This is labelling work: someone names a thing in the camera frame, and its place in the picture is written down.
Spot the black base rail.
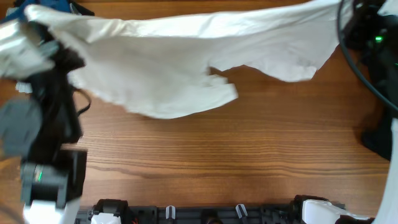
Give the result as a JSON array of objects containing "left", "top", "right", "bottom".
[{"left": 74, "top": 198, "right": 346, "bottom": 224}]

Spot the white t-shirt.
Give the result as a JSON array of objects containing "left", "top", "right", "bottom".
[{"left": 24, "top": 0, "right": 354, "bottom": 120}]

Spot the black garment at right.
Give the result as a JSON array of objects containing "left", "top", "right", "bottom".
[{"left": 361, "top": 109, "right": 392, "bottom": 161}]

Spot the folded blue shirt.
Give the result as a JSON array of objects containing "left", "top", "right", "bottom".
[{"left": 0, "top": 0, "right": 94, "bottom": 24}]

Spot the folded light blue garment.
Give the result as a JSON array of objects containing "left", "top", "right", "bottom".
[{"left": 15, "top": 82, "right": 32, "bottom": 94}]

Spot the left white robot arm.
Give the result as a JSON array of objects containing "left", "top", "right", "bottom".
[{"left": 1, "top": 20, "right": 87, "bottom": 223}]

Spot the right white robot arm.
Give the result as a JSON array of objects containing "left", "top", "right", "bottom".
[{"left": 289, "top": 1, "right": 397, "bottom": 224}]

